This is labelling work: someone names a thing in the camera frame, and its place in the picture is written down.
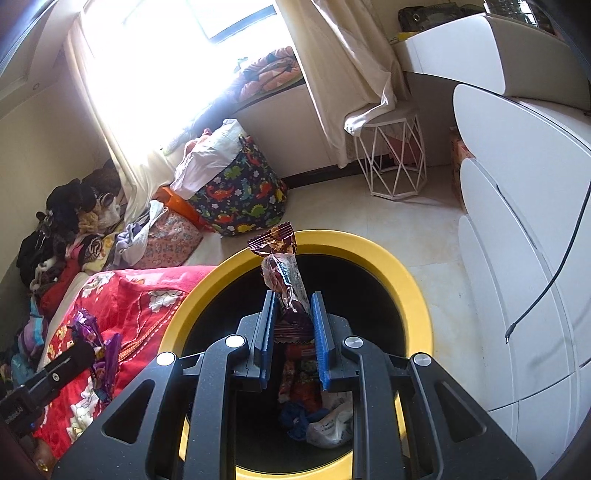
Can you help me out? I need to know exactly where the orange bag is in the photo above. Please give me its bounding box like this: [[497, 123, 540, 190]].
[[152, 186, 208, 230]]

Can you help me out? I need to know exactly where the pile of dark clothes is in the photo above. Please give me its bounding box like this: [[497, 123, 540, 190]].
[[16, 160, 125, 297]]

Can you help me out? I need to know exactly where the dinosaur print laundry basket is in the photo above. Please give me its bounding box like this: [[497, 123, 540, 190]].
[[188, 135, 287, 237]]

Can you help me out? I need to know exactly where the purple snack wrapper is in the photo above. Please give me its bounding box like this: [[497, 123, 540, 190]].
[[247, 222, 314, 343]]

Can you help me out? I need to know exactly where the yellow rimmed trash bin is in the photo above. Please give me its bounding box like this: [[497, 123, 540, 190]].
[[157, 228, 435, 480]]

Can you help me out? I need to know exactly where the floral pink fabric bag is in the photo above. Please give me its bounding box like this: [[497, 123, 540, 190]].
[[132, 209, 202, 269]]

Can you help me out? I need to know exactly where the cream curtain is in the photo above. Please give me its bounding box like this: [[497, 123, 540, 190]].
[[63, 13, 175, 223], [274, 1, 411, 168]]

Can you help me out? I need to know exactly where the cream right curtain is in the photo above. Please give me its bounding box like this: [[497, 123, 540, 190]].
[[274, 1, 411, 168]]

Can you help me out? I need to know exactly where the orange patterned folded blanket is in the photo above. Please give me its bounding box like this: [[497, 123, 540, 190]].
[[228, 46, 303, 102]]

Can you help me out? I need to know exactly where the black cable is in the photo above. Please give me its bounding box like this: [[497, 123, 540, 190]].
[[496, 179, 591, 345]]

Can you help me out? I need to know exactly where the red floral blanket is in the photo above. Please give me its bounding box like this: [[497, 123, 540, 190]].
[[34, 265, 213, 458]]

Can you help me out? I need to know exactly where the white wire side table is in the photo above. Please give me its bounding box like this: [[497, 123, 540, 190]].
[[353, 103, 428, 201]]

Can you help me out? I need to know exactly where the cream left curtain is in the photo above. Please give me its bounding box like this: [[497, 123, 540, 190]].
[[63, 13, 175, 223]]

